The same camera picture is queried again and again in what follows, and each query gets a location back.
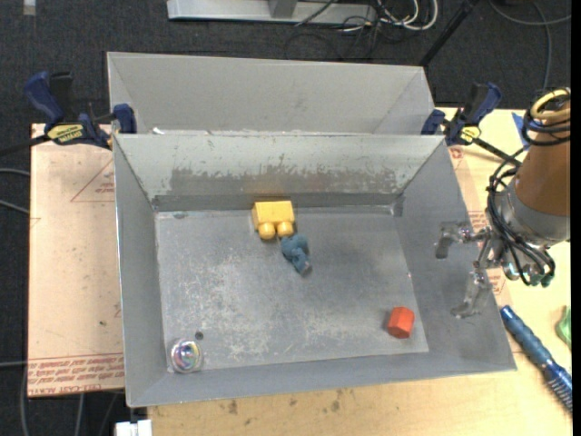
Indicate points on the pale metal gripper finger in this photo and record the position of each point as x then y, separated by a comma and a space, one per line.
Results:
447, 236
477, 291

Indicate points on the blue ribbed tool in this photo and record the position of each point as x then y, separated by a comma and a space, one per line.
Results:
531, 341

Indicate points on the red-orange block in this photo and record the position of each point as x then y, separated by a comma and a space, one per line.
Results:
400, 321

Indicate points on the green plastic thing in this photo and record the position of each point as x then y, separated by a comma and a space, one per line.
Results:
565, 329

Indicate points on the blue-grey toy figure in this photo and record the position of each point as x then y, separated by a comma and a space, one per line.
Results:
296, 249

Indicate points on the yellow toy building block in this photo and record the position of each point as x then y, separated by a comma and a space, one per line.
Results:
272, 214

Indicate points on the grey metal bin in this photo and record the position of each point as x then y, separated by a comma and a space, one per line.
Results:
254, 298

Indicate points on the shiny silver round thing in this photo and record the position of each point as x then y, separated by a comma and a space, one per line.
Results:
186, 356

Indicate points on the brown cardboard board, red print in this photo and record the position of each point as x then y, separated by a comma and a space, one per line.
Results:
72, 252

